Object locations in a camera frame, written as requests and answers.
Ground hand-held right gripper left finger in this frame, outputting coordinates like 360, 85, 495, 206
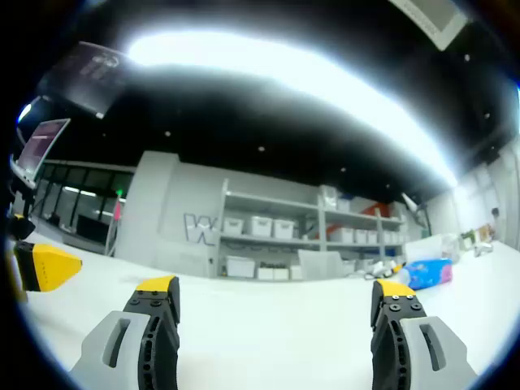
71, 275, 181, 390

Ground grey metal shelving rack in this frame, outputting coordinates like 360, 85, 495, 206
219, 178, 410, 281

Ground long ceiling light strip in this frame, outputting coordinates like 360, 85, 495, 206
125, 15, 460, 188

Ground yellow black tool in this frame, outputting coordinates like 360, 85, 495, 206
363, 260, 407, 281

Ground blue printed packet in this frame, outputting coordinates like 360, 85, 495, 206
400, 258, 454, 290

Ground black stand with white head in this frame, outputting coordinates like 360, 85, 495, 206
401, 191, 432, 239

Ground desk computer monitor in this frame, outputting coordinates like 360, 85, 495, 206
11, 117, 72, 190

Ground ceiling air conditioner unit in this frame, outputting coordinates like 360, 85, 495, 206
389, 0, 472, 52

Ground rows of white storage boxes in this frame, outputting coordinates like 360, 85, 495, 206
223, 194, 401, 281

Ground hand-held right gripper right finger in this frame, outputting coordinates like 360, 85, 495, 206
370, 278, 479, 390

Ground grey board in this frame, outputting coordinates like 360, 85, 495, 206
298, 249, 346, 281

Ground ceiling-hung dark screen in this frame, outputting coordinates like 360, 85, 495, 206
38, 40, 131, 119

